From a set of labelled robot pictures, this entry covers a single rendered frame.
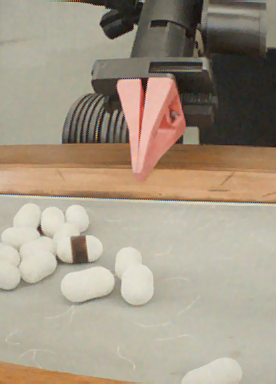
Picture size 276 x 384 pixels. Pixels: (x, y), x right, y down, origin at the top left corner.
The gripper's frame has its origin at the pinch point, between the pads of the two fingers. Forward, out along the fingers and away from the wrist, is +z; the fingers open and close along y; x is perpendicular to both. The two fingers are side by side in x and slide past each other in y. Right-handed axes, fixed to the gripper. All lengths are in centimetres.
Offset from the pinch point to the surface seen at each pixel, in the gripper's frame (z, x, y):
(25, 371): 20.4, -14.8, 1.1
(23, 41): -150, 127, -107
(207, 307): 12.9, -5.0, 7.3
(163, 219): 1.9, 4.6, 1.2
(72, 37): -149, 127, -83
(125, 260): 9.7, -4.4, 1.6
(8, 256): 10.5, -5.0, -6.6
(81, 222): 4.4, 0.9, -4.1
